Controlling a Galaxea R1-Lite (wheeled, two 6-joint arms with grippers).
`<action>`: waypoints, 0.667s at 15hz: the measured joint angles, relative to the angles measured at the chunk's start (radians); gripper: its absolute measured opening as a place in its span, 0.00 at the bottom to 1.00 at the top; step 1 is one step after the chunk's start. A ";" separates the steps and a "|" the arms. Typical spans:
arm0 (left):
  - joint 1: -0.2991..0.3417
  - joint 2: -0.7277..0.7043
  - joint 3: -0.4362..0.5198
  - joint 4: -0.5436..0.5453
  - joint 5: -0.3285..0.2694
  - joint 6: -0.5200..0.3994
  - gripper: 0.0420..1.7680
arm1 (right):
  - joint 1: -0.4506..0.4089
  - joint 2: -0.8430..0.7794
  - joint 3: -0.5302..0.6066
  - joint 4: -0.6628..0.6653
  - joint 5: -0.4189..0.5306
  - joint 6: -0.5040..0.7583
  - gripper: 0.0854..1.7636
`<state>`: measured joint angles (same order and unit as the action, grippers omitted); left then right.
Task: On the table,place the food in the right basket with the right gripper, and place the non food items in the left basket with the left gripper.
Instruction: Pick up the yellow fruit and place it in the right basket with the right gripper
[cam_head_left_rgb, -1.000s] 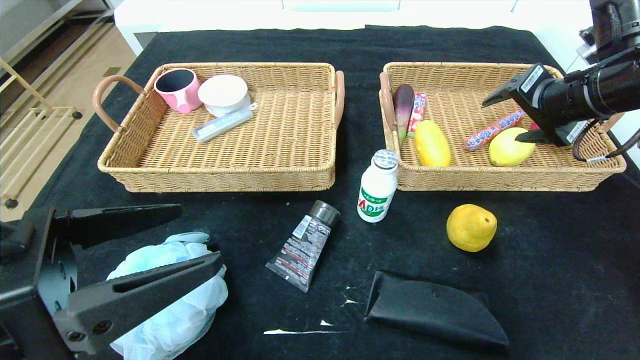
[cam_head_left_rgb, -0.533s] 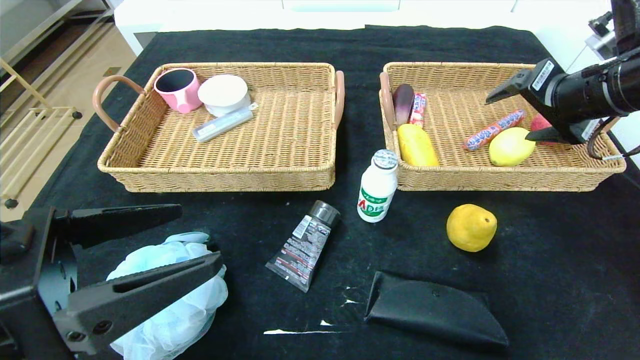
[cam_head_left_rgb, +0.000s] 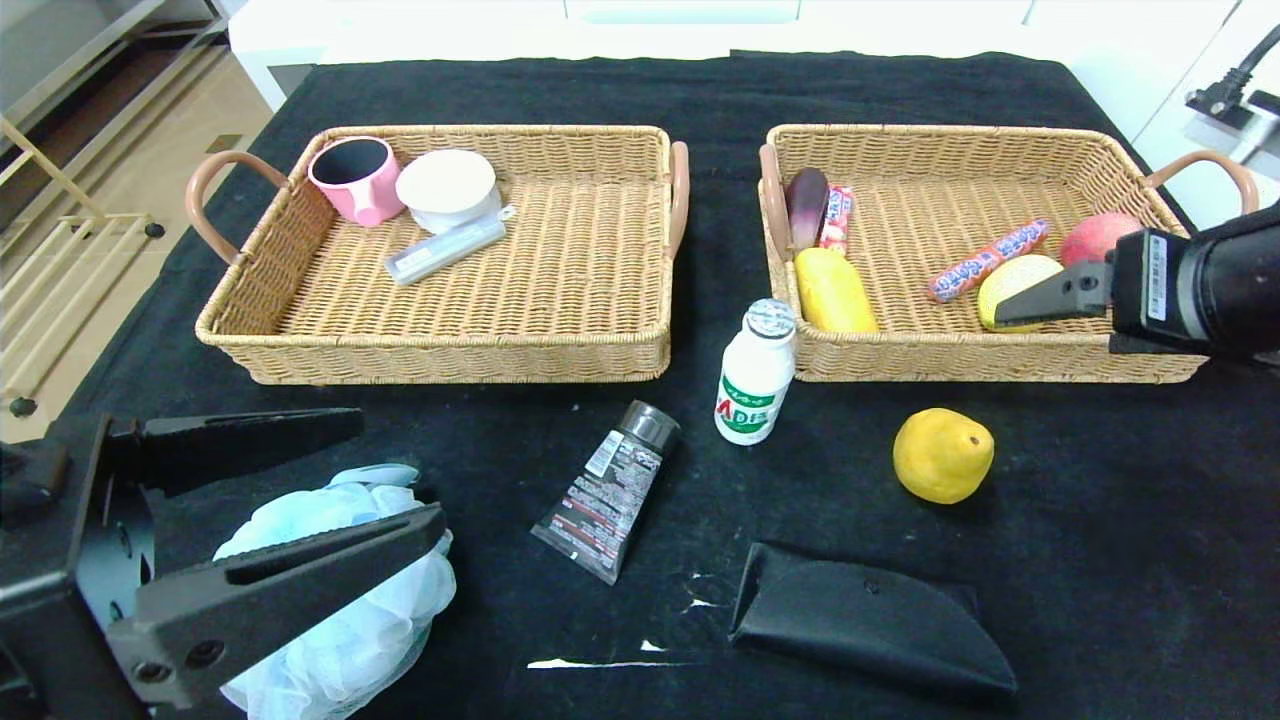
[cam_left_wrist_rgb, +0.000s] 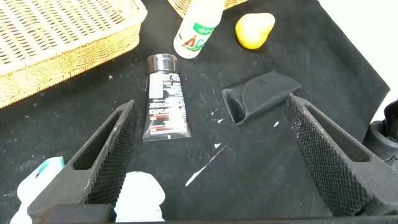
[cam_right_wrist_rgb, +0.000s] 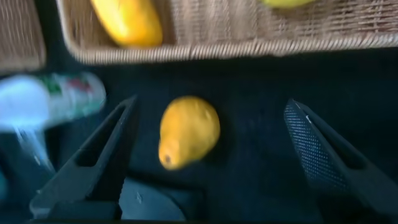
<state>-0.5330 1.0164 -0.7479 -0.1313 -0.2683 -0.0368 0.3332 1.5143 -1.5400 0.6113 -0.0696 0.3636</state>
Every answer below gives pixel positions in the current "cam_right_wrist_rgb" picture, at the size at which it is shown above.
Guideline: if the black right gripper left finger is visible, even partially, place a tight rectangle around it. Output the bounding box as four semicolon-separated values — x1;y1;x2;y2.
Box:
29;95;139;218

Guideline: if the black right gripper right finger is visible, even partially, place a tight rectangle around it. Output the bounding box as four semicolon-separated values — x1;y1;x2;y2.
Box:
283;98;398;218

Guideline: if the black leather pouch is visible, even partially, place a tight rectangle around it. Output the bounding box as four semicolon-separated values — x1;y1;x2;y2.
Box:
119;177;205;222

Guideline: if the white milk drink bottle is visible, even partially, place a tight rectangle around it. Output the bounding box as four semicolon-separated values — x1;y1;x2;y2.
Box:
0;72;107;131

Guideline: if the yellow pear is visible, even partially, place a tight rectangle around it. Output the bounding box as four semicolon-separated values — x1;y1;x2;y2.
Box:
157;95;221;171

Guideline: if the long yellow mango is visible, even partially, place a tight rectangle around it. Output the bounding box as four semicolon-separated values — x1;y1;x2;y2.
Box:
90;0;164;49

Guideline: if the wicker basket holding food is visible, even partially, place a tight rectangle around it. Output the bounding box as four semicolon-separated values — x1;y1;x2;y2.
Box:
55;0;398;65

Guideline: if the wicker basket holding household items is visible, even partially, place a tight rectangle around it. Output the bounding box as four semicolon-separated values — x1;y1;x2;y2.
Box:
0;0;47;74

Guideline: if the black tablecloth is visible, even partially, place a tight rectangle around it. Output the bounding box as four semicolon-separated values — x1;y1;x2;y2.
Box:
0;0;398;224

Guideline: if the yellow lemon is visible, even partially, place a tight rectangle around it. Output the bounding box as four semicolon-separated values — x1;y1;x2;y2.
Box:
261;0;318;9

